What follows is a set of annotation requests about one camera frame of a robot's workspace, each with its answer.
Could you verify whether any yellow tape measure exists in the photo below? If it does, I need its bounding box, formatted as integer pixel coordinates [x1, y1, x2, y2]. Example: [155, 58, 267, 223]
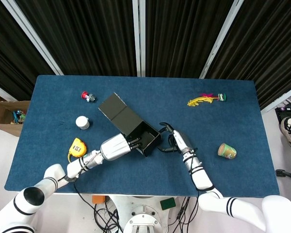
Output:
[67, 137, 88, 164]

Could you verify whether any white metal partition post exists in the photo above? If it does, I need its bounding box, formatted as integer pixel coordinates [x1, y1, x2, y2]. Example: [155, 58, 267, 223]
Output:
[132, 0, 146, 78]
[0, 80, 18, 102]
[260, 83, 291, 114]
[199, 0, 245, 79]
[0, 0, 64, 76]

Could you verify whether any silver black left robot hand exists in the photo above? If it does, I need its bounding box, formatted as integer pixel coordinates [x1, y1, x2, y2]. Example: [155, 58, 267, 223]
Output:
[100, 133, 143, 162]

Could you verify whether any red and grey toy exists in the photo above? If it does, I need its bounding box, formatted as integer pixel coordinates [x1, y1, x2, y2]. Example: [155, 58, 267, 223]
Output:
[81, 91, 97, 103]

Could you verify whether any white plastic jar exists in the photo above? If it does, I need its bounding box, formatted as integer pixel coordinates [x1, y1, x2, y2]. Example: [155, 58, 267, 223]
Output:
[75, 116, 90, 130]

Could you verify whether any yellow pink feather shuttlecock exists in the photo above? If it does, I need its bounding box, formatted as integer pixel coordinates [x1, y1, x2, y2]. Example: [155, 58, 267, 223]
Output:
[187, 93, 227, 107]

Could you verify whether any brown cardboard box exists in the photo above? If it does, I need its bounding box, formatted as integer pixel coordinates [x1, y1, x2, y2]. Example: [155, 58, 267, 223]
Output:
[0, 90, 31, 137]

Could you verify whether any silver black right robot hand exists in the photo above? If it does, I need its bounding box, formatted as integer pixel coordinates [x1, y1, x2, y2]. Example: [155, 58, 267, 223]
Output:
[157, 122, 197, 154]

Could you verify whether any colourful small tools pile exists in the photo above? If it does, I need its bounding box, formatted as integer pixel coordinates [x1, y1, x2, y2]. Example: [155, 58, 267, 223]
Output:
[12, 109, 27, 125]

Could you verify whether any green printed paper cup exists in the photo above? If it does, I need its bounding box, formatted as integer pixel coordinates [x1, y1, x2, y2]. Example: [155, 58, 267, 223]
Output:
[217, 143, 237, 160]

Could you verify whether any green block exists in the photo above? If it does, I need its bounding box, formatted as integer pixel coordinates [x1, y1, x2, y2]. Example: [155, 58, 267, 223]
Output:
[160, 198, 177, 211]

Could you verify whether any black cable tangle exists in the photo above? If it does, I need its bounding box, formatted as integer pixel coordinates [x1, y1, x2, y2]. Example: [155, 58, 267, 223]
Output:
[94, 196, 124, 233]
[168, 196, 200, 233]

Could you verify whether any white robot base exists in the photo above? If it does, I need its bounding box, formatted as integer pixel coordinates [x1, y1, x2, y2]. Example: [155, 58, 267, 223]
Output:
[111, 195, 178, 233]

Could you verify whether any blue felt table mat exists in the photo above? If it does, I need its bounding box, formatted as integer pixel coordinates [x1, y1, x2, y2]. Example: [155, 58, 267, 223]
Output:
[4, 74, 280, 199]

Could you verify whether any black stand leg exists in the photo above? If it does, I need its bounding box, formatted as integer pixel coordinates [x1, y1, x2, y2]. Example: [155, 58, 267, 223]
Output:
[275, 169, 291, 183]

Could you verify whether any black device with cables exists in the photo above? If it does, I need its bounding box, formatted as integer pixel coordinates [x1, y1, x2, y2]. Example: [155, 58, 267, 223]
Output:
[274, 100, 291, 122]

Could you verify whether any black pleated curtain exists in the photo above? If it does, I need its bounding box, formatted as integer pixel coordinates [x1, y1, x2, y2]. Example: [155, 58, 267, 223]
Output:
[14, 0, 138, 77]
[205, 0, 291, 110]
[0, 0, 56, 101]
[145, 0, 238, 79]

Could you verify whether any black foldable cardboard box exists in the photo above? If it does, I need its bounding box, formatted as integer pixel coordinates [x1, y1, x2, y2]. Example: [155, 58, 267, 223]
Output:
[98, 92, 162, 157]

